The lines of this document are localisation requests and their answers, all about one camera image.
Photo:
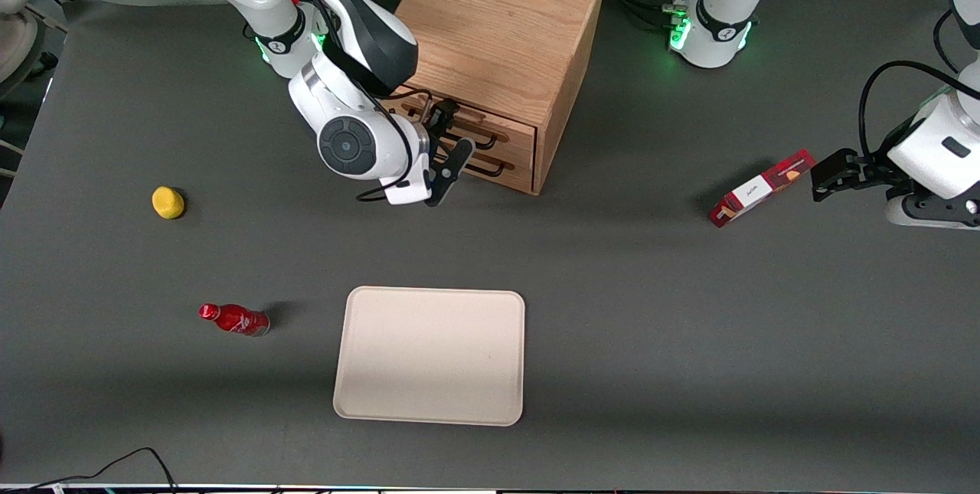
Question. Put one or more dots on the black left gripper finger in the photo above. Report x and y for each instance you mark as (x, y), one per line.
(831, 189)
(838, 161)

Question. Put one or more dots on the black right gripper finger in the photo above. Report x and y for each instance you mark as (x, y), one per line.
(436, 126)
(446, 108)

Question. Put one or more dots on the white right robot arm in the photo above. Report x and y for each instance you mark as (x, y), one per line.
(360, 27)

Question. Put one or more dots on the wooden drawer cabinet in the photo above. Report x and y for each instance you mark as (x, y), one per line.
(498, 27)

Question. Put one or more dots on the red and white snack box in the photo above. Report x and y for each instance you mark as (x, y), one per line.
(758, 191)

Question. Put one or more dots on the beige rectangular tray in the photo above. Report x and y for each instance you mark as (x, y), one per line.
(432, 356)

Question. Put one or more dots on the red bottle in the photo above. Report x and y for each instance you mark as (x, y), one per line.
(237, 320)

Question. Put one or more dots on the yellow lemon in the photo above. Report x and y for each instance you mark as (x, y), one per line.
(168, 203)

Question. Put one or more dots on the beige round stand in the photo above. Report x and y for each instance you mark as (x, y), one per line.
(15, 27)

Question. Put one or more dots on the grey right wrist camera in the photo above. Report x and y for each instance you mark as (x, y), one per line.
(452, 168)

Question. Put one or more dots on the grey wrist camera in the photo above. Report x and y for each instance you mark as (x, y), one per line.
(930, 212)
(452, 168)

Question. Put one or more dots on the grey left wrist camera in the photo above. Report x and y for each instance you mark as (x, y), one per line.
(930, 212)

